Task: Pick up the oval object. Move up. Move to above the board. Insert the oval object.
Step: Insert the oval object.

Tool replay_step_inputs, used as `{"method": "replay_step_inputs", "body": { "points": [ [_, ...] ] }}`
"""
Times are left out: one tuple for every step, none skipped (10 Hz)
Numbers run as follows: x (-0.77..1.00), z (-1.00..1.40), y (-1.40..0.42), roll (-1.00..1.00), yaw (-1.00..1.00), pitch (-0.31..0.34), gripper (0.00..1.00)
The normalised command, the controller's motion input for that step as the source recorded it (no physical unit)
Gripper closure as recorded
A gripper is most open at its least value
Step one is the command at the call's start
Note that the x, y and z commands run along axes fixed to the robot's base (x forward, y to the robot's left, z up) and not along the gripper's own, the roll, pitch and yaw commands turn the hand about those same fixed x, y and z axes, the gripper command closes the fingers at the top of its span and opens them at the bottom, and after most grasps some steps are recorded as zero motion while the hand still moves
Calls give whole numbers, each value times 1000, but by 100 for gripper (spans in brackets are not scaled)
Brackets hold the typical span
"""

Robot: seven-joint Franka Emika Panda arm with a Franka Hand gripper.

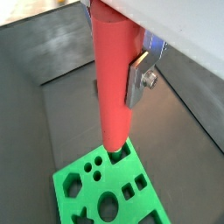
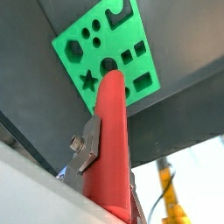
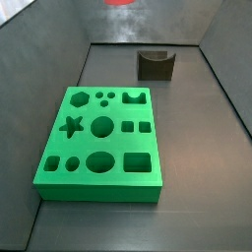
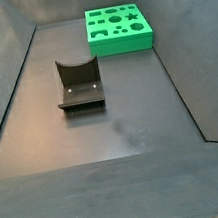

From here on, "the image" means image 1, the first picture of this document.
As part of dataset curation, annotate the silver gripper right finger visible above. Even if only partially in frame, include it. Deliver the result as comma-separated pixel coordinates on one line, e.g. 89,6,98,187
125,31,167,109

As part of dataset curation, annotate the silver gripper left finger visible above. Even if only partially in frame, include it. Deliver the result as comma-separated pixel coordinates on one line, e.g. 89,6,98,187
80,0,94,33

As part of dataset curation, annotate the red oval peg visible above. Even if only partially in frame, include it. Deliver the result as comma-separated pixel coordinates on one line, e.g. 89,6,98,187
90,0,144,152

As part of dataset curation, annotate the green shape board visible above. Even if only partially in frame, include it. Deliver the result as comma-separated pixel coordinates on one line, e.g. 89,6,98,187
53,140,171,224

